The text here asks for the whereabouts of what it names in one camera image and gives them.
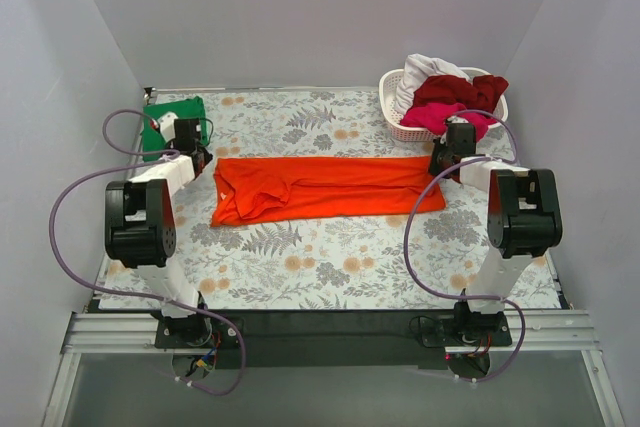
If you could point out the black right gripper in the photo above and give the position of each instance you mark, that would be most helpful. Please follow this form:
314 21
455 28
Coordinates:
439 164

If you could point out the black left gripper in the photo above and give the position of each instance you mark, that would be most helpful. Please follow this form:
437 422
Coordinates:
201 158

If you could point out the orange t-shirt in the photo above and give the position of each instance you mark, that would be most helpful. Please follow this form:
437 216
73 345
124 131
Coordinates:
263 190

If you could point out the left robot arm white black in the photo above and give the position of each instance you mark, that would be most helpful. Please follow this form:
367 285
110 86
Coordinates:
140 229

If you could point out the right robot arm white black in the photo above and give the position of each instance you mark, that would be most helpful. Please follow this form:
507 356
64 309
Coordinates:
523 222

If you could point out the folded green t-shirt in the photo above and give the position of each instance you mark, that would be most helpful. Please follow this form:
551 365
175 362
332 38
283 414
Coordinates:
154 140

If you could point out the magenta pink t-shirt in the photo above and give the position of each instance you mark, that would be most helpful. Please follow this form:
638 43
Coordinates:
433 116

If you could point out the dark red t-shirt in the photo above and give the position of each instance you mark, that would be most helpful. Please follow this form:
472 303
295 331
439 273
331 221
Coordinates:
481 93

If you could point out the white plastic laundry basket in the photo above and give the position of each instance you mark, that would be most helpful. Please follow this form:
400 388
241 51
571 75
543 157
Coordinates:
387 97

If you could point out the white t-shirt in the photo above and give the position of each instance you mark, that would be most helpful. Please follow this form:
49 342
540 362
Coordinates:
417 69

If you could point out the floral patterned table mat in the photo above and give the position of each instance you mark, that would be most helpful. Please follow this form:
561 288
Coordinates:
379 262

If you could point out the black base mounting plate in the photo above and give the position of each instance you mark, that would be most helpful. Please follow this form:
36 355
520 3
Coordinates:
333 338

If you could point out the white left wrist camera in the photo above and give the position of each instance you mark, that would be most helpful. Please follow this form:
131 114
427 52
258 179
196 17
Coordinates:
165 125

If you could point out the aluminium frame rail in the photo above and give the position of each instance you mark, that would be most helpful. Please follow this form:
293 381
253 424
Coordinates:
546 330

